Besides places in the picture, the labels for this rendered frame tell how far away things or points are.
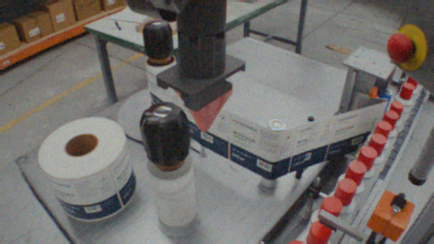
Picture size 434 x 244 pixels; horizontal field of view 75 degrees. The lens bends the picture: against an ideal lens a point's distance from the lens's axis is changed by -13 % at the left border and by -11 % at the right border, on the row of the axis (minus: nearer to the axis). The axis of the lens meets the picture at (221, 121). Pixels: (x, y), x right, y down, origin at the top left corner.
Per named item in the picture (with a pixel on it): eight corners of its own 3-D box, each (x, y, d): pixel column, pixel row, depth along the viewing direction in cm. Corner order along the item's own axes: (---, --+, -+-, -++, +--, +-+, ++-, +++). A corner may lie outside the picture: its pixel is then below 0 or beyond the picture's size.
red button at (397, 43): (404, 28, 37) (387, 28, 37) (423, 40, 34) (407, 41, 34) (396, 53, 40) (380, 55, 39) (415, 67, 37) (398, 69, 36)
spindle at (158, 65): (168, 99, 105) (158, 15, 87) (186, 108, 100) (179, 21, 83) (146, 110, 100) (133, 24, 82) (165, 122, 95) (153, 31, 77)
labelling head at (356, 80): (340, 121, 97) (359, 45, 81) (379, 138, 90) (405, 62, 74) (321, 144, 88) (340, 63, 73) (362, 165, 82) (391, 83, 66)
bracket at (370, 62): (360, 47, 81) (361, 45, 80) (399, 62, 75) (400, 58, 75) (341, 65, 73) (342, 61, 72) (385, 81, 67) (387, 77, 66)
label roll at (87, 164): (104, 150, 87) (91, 107, 78) (153, 183, 78) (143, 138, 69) (45, 192, 74) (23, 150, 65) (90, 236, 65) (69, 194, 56)
